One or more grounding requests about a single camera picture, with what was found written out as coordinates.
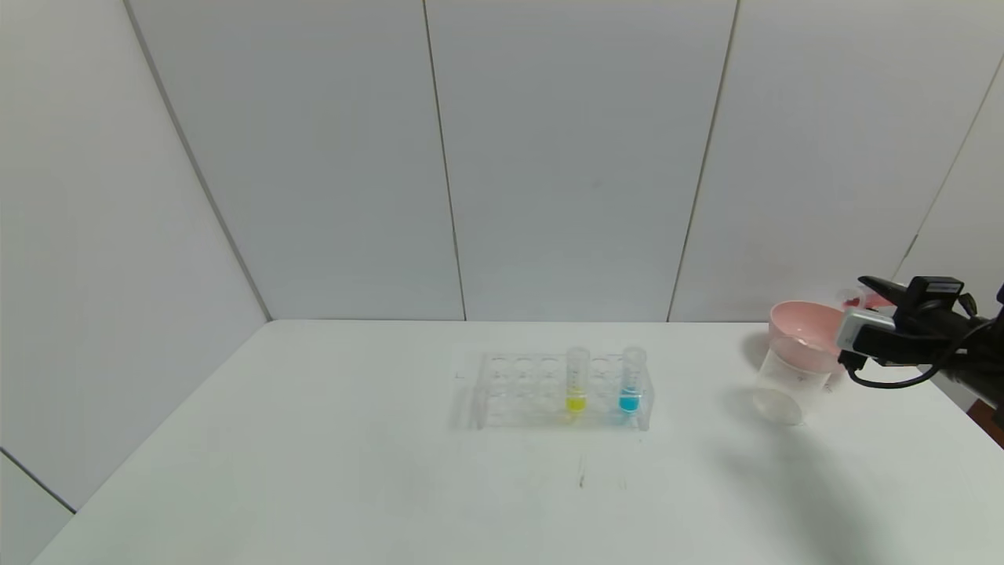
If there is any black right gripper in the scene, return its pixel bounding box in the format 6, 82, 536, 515
857, 275, 979, 341

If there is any test tube with red pigment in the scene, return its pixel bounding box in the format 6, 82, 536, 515
838, 289, 895, 313

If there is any test tube with yellow pigment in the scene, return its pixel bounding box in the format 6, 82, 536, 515
565, 348, 591, 414

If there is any clear plastic beaker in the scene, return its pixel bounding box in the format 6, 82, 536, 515
751, 349, 834, 427

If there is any test tube with blue pigment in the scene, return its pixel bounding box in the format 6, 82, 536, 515
619, 348, 648, 414

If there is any clear plastic test tube rack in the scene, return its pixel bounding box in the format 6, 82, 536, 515
468, 351, 652, 432

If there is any pink bowl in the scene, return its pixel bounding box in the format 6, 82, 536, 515
768, 301, 854, 374

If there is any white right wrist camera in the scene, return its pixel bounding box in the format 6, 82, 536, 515
835, 308, 896, 352

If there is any black camera cable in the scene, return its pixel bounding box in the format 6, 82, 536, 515
839, 312, 977, 390

